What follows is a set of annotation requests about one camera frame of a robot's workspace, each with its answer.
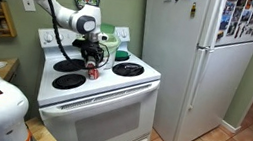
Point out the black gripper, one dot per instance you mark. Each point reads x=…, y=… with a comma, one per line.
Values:
x=92, y=50

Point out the red coke can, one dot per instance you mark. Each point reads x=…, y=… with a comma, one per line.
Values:
x=93, y=74

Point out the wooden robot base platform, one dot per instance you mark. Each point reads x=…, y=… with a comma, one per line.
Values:
x=44, y=135

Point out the white bin with green bag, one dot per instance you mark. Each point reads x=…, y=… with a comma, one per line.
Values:
x=113, y=43

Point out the small black coil burner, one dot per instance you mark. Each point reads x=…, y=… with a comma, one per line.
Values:
x=64, y=66

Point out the large black coil burner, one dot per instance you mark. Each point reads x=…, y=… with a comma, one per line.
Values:
x=128, y=69
x=68, y=81

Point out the dark green round lid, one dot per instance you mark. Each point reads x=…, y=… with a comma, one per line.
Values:
x=122, y=55

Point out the white electric stove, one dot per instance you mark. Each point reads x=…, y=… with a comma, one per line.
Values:
x=105, y=121

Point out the white refrigerator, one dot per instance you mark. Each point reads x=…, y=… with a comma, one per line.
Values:
x=167, y=70

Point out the wooden side table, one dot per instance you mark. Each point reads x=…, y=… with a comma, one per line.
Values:
x=9, y=66

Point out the yellow fridge magnet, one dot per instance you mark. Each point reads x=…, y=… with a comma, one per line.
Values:
x=193, y=9

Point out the white baseboard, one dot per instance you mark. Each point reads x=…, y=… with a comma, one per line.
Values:
x=230, y=127

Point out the fridge photo collage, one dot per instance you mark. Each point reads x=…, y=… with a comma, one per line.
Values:
x=245, y=17

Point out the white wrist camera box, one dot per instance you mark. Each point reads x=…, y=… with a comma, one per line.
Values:
x=102, y=37

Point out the white wall switch plate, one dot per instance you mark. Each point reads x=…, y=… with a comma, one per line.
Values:
x=27, y=3

